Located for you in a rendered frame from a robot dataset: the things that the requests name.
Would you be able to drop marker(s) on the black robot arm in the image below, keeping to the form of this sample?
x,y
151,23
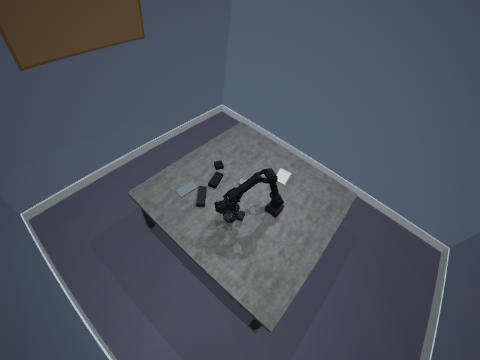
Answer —
x,y
235,194

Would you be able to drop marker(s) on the white flat panel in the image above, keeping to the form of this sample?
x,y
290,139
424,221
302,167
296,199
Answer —
x,y
283,176

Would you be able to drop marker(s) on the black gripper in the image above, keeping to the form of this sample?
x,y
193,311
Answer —
x,y
239,215

